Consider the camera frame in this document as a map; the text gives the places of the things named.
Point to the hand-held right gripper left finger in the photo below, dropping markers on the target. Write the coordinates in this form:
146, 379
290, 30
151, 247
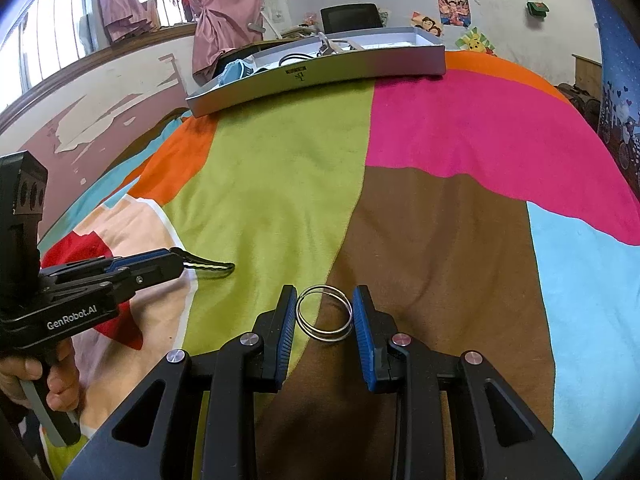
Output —
287, 345

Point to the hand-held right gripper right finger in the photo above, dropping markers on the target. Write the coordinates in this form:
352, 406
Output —
364, 345

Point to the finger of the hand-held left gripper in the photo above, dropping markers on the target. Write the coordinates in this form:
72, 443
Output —
140, 261
150, 276

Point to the black wavy hair clip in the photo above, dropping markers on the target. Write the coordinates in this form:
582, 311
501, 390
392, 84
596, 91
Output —
210, 266

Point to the blue scrunchie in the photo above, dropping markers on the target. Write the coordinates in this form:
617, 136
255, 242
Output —
235, 72

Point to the grey rectangular tray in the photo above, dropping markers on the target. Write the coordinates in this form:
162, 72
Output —
325, 72

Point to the person's left hand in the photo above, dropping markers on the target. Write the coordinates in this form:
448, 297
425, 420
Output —
65, 380

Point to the colourful patchwork blanket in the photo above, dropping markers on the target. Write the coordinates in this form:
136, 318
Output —
425, 260

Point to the metal window railing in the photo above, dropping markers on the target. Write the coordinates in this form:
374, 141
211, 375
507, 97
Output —
75, 20

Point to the pink knotted curtain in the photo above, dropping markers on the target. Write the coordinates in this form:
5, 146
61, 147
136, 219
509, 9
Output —
225, 15

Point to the pink hanging cloth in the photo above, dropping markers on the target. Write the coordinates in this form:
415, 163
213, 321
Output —
125, 0

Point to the black office chair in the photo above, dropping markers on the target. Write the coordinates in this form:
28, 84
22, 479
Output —
350, 19

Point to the dark woven basket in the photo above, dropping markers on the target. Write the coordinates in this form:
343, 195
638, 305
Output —
575, 102

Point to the cardboard box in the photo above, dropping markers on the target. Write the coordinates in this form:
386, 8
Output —
587, 72

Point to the blue printed fabric wardrobe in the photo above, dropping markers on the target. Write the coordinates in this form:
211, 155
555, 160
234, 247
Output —
620, 85

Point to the green hanging pouch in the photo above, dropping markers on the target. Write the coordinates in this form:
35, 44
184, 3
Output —
537, 8

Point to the yellow bear wall poster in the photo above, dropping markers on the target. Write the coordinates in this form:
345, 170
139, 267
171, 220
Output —
476, 42

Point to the cartoon couple wall poster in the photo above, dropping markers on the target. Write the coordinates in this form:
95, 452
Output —
426, 24

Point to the cartoon boy wall poster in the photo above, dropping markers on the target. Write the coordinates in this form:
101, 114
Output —
454, 6

